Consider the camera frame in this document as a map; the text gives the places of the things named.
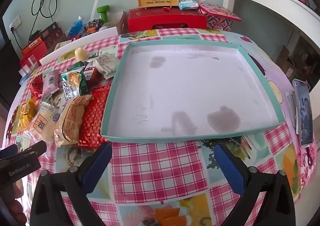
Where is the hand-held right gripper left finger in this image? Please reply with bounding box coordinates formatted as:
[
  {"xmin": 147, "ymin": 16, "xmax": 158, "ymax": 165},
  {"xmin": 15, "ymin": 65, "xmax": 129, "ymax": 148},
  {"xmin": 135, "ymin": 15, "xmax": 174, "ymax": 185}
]
[{"xmin": 29, "ymin": 142, "xmax": 113, "ymax": 226}]

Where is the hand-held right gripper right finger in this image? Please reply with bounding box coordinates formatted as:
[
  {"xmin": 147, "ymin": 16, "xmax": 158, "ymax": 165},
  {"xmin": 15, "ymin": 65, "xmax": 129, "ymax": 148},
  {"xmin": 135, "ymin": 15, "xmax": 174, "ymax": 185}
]
[{"xmin": 214, "ymin": 143, "xmax": 297, "ymax": 226}]

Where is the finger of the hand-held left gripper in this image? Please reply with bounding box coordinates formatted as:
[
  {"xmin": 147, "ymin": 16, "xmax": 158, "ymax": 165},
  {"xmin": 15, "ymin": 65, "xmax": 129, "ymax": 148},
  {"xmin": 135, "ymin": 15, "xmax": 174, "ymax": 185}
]
[
  {"xmin": 0, "ymin": 144, "xmax": 18, "ymax": 161},
  {"xmin": 15, "ymin": 140, "xmax": 47, "ymax": 160}
]

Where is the clear packet with orange label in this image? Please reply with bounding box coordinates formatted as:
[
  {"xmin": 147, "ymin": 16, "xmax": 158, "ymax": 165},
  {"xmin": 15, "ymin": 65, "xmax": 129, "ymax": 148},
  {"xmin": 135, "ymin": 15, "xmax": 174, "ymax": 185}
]
[{"xmin": 24, "ymin": 101, "xmax": 63, "ymax": 144}]

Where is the yellow bread packet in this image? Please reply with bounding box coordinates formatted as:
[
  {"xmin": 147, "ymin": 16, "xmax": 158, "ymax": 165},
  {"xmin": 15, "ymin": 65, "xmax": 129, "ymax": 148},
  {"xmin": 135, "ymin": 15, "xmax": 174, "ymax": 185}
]
[{"xmin": 15, "ymin": 98, "xmax": 38, "ymax": 134}]

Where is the beige bread packet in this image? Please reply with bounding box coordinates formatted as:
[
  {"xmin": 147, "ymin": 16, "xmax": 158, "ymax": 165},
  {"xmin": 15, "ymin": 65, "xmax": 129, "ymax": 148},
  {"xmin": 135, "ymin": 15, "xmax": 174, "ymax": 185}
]
[{"xmin": 54, "ymin": 95, "xmax": 93, "ymax": 146}]

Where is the red patterned snack packet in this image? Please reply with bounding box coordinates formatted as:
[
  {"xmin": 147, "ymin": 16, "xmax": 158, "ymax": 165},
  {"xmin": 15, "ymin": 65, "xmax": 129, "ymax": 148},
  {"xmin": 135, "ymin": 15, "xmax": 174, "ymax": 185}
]
[{"xmin": 78, "ymin": 85, "xmax": 112, "ymax": 147}]

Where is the red crinkled snack packet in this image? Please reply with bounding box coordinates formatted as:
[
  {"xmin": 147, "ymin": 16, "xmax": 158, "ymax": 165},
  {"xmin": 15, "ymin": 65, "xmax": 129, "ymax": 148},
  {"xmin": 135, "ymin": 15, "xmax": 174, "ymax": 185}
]
[{"xmin": 28, "ymin": 75, "xmax": 44, "ymax": 101}]

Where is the pink snack packet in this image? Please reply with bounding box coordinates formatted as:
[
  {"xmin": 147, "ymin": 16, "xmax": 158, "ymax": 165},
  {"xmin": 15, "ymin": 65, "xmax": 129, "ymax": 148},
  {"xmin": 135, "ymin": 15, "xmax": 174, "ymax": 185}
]
[{"xmin": 41, "ymin": 70, "xmax": 62, "ymax": 99}]

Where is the green and white cracker packet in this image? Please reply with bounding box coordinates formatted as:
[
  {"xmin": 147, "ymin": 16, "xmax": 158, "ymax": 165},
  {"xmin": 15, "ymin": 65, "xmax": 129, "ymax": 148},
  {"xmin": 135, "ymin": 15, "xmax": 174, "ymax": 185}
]
[{"xmin": 61, "ymin": 70, "xmax": 88, "ymax": 101}]

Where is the red and white snack packet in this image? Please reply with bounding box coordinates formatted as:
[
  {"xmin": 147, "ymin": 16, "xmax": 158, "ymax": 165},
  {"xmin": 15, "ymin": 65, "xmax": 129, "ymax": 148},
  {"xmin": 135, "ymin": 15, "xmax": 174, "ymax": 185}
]
[{"xmin": 84, "ymin": 63, "xmax": 102, "ymax": 88}]

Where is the teal-rimmed white tray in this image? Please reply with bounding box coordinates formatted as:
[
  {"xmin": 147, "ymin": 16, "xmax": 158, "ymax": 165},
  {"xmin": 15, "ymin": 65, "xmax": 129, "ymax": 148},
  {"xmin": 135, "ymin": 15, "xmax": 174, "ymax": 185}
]
[{"xmin": 100, "ymin": 39, "xmax": 285, "ymax": 143}]

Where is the white pastry packet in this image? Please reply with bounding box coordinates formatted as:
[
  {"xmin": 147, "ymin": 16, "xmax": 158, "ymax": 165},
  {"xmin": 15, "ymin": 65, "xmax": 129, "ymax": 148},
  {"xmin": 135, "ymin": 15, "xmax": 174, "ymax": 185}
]
[{"xmin": 94, "ymin": 52, "xmax": 120, "ymax": 80}]

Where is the cream jelly cup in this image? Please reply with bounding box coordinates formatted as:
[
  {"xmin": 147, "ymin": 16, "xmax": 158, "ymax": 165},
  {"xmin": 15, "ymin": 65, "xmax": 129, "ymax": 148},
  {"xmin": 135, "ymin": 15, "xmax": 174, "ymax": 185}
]
[{"xmin": 74, "ymin": 47, "xmax": 88, "ymax": 61}]

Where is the person's left hand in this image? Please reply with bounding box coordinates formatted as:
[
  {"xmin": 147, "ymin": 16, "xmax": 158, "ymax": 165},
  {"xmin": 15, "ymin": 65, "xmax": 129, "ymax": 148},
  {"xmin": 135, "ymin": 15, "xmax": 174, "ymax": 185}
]
[{"xmin": 7, "ymin": 181, "xmax": 27, "ymax": 225}]

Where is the pink checked printed tablecloth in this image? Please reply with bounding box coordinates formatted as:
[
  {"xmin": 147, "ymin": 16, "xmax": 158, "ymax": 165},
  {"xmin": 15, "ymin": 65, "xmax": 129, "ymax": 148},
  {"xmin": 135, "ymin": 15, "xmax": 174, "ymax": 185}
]
[{"xmin": 5, "ymin": 28, "xmax": 318, "ymax": 226}]

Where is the clear plastic box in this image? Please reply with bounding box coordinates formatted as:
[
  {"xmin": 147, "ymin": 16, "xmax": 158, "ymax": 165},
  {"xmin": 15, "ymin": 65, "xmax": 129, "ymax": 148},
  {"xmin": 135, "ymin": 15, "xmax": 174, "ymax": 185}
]
[{"xmin": 19, "ymin": 55, "xmax": 40, "ymax": 76}]

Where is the white phone stand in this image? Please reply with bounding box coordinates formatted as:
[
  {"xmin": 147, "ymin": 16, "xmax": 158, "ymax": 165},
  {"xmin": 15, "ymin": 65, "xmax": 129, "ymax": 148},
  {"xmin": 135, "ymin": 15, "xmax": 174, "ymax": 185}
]
[{"xmin": 285, "ymin": 90, "xmax": 299, "ymax": 134}]

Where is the smartphone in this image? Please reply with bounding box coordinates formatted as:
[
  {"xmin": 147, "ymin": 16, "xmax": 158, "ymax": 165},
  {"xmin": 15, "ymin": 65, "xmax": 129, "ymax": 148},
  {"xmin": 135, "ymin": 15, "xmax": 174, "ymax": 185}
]
[{"xmin": 292, "ymin": 78, "xmax": 313, "ymax": 146}]

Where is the orange box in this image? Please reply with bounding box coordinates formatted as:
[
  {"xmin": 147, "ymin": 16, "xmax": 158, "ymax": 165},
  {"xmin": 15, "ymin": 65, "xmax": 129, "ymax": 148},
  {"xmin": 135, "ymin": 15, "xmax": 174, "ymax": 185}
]
[{"xmin": 21, "ymin": 35, "xmax": 48, "ymax": 58}]

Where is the white printed carton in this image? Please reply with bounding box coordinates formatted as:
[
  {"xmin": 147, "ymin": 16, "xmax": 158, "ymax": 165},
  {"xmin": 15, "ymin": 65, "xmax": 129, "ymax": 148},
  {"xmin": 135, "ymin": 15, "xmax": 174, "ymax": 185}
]
[{"xmin": 54, "ymin": 40, "xmax": 68, "ymax": 51}]

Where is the cardboard box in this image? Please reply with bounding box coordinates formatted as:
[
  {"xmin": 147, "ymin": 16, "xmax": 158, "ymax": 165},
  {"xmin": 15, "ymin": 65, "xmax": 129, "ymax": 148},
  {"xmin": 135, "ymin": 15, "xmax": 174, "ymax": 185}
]
[{"xmin": 275, "ymin": 45, "xmax": 300, "ymax": 79}]

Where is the blue plastic bottle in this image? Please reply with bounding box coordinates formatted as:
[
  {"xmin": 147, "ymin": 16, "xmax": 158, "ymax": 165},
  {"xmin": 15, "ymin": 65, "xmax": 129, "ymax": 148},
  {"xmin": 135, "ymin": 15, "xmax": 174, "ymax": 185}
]
[{"xmin": 67, "ymin": 15, "xmax": 85, "ymax": 39}]

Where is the pile of small toys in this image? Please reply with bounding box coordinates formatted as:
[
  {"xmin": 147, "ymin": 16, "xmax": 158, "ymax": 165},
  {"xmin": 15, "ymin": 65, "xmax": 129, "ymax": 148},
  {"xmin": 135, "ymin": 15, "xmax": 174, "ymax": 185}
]
[{"xmin": 84, "ymin": 18, "xmax": 103, "ymax": 33}]

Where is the red patterned box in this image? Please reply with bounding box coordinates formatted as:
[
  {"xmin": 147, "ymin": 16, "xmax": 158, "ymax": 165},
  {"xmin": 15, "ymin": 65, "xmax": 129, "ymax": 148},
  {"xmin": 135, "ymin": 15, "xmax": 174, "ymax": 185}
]
[{"xmin": 207, "ymin": 15, "xmax": 233, "ymax": 32}]

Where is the green dumbbell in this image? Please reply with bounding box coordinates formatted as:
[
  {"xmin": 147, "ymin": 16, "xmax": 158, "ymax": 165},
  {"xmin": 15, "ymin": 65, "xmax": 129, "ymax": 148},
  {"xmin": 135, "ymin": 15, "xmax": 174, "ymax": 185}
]
[{"xmin": 97, "ymin": 5, "xmax": 110, "ymax": 23}]

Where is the large red gift box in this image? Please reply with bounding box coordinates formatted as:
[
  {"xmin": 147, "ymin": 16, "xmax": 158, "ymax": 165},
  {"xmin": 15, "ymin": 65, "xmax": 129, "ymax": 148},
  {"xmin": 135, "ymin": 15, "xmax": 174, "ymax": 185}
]
[{"xmin": 119, "ymin": 7, "xmax": 208, "ymax": 34}]

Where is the wet wipes packet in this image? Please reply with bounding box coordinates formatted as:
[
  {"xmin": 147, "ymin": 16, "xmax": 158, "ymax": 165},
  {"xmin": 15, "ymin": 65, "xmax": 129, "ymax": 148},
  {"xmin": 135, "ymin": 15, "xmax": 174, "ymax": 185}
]
[{"xmin": 178, "ymin": 0, "xmax": 199, "ymax": 10}]

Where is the black keychain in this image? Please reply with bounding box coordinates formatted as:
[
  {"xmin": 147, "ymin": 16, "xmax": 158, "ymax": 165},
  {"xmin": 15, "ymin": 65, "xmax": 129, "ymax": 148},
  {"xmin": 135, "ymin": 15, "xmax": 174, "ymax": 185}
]
[{"xmin": 306, "ymin": 145, "xmax": 317, "ymax": 166}]

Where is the wall socket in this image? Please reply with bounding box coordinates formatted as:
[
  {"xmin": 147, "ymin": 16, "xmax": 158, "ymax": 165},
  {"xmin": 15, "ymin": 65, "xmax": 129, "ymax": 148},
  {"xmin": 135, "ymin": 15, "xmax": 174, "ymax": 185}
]
[{"xmin": 9, "ymin": 15, "xmax": 22, "ymax": 32}]

